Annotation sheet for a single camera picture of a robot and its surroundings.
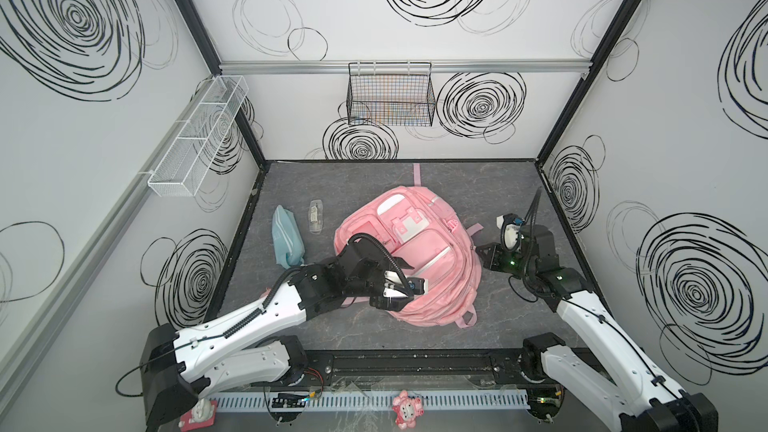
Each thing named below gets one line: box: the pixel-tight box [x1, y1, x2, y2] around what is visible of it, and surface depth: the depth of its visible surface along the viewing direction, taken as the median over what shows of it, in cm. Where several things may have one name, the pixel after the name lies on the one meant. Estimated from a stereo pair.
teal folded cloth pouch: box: [272, 205, 305, 269], surface depth 96 cm
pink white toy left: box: [178, 398, 217, 431], surface depth 64 cm
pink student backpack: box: [334, 163, 483, 328], surface depth 88 cm
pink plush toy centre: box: [392, 390, 425, 430], surface depth 67 cm
